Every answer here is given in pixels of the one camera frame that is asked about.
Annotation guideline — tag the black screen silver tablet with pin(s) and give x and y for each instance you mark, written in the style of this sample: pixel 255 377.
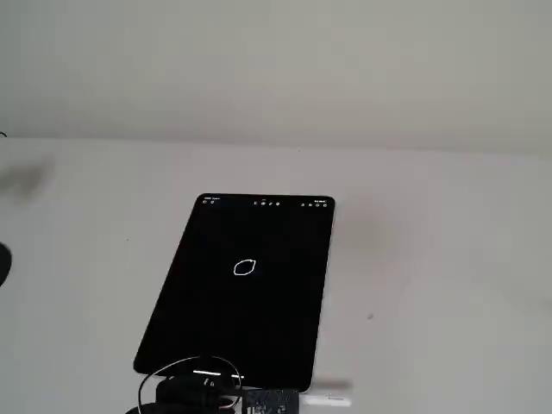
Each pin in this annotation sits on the black screen silver tablet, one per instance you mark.
pixel 241 310

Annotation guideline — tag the white stylus pencil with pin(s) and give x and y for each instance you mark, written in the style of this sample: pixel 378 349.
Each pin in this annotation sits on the white stylus pencil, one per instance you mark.
pixel 328 400

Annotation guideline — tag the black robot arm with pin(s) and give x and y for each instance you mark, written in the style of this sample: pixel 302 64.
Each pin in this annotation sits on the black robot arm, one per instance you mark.
pixel 138 409

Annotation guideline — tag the black rounded object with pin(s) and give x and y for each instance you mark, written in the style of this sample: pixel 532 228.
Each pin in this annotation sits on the black rounded object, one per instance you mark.
pixel 4 265

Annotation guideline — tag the blue camera circuit board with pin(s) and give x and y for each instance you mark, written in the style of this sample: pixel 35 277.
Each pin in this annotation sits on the blue camera circuit board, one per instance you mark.
pixel 269 403

